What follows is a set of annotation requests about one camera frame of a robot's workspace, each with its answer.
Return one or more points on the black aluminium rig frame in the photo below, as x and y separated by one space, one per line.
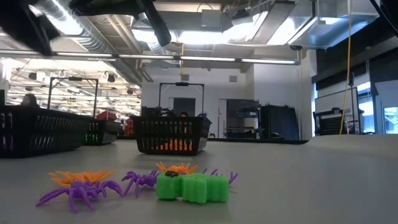
258 140

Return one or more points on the person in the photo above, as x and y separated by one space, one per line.
29 100

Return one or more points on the silver rectangular duct hood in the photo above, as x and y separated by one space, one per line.
335 31

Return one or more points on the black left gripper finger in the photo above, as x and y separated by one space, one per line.
158 28

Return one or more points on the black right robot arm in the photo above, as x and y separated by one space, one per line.
388 9

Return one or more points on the green foam decoration piece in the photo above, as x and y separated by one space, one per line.
192 186
88 137

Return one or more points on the silver spiral air duct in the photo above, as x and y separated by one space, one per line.
99 43

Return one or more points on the black plastic slotted basket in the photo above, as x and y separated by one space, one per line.
105 132
171 124
37 130

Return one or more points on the black curtain panel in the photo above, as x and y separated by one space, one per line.
280 123

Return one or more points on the dark grey door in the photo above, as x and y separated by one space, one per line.
184 107

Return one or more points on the black robot rig frame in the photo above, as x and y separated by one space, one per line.
182 83
74 78

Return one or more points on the red tool cabinet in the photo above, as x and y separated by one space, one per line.
129 126
107 115

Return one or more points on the silver round air duct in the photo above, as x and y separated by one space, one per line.
136 21

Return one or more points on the black mesh equipment rack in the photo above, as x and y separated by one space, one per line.
331 126

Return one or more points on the black equipment case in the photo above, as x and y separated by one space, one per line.
150 111

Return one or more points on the grey partition panel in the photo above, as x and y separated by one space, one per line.
335 99

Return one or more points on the long ceiling light bar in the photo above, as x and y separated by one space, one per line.
205 58

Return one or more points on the orange plastic spider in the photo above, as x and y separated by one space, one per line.
185 145
164 145
177 168
81 176

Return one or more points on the purple plastic spider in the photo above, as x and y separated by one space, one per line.
79 191
232 178
140 180

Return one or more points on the black equipment cabinet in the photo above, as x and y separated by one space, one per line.
242 107

